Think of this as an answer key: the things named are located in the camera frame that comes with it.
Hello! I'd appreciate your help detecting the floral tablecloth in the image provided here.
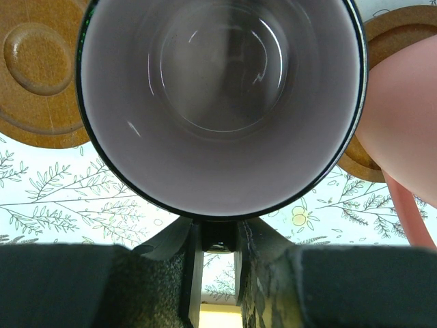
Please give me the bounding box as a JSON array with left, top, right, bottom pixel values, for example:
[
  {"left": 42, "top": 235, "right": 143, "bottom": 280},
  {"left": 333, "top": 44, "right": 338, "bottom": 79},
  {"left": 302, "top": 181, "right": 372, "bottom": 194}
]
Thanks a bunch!
[{"left": 0, "top": 0, "right": 437, "bottom": 305}]

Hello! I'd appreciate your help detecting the cream mug pink outside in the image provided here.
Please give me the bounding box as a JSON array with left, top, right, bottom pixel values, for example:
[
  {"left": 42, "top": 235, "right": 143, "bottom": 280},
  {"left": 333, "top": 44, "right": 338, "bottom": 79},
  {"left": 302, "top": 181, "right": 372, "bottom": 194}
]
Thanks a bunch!
[{"left": 356, "top": 36, "right": 436, "bottom": 249}]

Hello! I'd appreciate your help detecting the yellow plastic tray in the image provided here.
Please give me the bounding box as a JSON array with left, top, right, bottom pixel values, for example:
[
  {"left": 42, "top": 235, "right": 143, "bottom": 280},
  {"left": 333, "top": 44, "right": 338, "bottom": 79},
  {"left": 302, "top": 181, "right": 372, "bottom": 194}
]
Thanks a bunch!
[{"left": 199, "top": 303, "right": 243, "bottom": 328}]

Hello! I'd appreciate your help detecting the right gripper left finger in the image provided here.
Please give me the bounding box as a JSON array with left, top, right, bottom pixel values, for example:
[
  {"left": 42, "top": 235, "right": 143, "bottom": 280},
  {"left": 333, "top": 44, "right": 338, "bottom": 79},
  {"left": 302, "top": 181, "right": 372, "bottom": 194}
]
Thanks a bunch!
[{"left": 132, "top": 217, "right": 203, "bottom": 327}]

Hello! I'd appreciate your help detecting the purple mug black handle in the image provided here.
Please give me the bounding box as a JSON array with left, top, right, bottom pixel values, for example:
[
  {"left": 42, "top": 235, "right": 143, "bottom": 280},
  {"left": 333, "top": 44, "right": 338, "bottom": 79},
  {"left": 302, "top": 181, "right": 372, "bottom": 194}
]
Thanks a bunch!
[{"left": 75, "top": 1, "right": 368, "bottom": 223}]

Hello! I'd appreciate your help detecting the brown wooden coaster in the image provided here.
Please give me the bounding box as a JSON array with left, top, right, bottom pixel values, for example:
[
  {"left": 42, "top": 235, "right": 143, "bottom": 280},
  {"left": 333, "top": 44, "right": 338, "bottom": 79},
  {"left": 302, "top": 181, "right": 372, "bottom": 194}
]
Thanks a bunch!
[
  {"left": 1, "top": 0, "right": 89, "bottom": 149},
  {"left": 339, "top": 5, "right": 436, "bottom": 192}
]

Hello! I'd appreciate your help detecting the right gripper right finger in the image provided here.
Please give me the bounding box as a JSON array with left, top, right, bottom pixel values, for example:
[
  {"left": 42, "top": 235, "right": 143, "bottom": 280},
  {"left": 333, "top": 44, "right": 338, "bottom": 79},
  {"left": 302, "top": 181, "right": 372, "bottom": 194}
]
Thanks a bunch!
[{"left": 235, "top": 218, "right": 294, "bottom": 327}]

